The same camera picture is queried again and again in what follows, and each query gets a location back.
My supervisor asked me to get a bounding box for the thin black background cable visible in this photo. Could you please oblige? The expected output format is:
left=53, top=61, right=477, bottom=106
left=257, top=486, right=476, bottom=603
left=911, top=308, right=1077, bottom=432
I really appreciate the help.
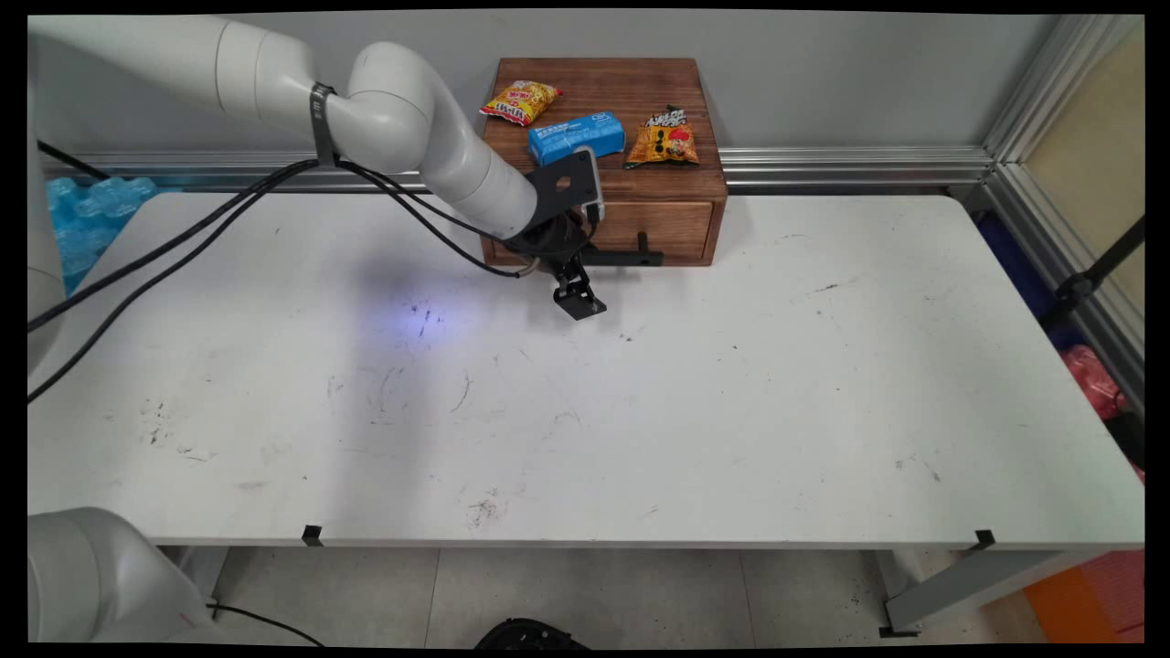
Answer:
left=37, top=140, right=112, bottom=181

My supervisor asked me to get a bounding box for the yellow red snack bag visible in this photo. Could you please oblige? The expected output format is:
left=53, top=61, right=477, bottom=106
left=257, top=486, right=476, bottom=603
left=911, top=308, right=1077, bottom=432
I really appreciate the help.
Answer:
left=480, top=80, right=564, bottom=128

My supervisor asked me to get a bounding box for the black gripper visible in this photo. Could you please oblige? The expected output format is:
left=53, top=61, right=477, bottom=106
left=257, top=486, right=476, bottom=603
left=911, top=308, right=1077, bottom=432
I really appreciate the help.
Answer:
left=503, top=207, right=608, bottom=322

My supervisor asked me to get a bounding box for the blue water bottle pack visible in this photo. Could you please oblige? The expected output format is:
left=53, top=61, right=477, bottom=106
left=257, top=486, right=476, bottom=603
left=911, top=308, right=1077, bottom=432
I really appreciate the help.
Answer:
left=46, top=175, right=158, bottom=295

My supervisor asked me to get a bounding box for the white table leg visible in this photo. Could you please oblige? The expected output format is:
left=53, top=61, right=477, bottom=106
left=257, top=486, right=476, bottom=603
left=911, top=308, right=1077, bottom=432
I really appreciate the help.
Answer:
left=877, top=547, right=1114, bottom=639

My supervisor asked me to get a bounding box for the horizontal aluminium rail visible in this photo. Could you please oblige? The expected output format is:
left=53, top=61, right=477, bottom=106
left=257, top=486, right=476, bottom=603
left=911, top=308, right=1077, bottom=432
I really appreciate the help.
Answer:
left=41, top=146, right=995, bottom=195

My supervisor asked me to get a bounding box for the wooden drawer with black handle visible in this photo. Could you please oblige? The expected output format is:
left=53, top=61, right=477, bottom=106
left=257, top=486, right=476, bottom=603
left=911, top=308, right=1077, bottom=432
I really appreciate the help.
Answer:
left=482, top=200, right=716, bottom=269

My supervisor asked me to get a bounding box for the black pole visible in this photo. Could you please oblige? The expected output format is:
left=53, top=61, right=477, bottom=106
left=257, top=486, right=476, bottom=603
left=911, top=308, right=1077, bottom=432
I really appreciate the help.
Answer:
left=1040, top=217, right=1145, bottom=332

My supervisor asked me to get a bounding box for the red plastic bag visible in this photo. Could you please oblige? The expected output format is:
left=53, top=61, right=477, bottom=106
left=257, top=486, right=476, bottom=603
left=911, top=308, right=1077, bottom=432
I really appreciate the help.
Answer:
left=1060, top=345, right=1128, bottom=422

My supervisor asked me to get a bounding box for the blue carton box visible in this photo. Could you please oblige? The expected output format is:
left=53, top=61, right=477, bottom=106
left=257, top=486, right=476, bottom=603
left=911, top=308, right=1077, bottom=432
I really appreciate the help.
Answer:
left=528, top=111, right=627, bottom=169

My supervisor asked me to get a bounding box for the aluminium corner frame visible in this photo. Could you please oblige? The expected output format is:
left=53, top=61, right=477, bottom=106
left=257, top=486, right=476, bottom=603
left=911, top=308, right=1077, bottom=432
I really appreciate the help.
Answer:
left=980, top=14, right=1145, bottom=408

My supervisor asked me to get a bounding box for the black floor cable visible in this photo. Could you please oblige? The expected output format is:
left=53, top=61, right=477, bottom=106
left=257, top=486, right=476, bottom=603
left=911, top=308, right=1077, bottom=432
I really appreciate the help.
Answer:
left=207, top=601, right=327, bottom=648

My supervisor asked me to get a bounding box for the orange snack bag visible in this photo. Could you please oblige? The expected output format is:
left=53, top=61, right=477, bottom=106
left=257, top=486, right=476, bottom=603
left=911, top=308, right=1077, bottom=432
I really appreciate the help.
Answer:
left=624, top=104, right=701, bottom=171

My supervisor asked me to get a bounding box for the brown wooden drawer cabinet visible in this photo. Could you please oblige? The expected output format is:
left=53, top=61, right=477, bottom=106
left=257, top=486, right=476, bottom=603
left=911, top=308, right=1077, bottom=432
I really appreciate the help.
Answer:
left=472, top=58, right=729, bottom=268

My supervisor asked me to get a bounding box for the black cable strap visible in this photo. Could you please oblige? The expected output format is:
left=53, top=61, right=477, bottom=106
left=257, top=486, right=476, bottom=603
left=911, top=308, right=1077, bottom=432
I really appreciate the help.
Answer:
left=309, top=81, right=341, bottom=169

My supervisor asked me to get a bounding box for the black round floor object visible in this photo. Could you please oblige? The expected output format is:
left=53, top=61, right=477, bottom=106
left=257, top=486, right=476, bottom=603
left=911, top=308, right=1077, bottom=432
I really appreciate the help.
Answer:
left=474, top=618, right=591, bottom=651

